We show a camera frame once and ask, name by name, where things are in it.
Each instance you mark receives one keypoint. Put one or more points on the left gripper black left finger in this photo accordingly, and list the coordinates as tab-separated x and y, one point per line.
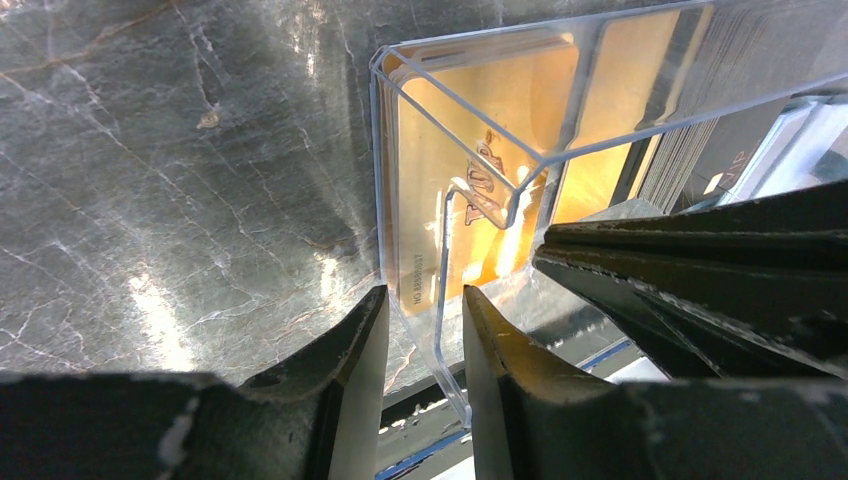
315	415

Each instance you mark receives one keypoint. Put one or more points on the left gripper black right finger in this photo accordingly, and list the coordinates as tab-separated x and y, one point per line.
535	416

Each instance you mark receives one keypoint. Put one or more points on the light blue card holder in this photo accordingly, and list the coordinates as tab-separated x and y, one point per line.
806	147

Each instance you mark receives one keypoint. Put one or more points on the clear box with gold cards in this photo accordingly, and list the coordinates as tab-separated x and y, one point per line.
484	139

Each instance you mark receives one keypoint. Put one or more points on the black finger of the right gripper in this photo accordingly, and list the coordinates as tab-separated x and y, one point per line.
753	289

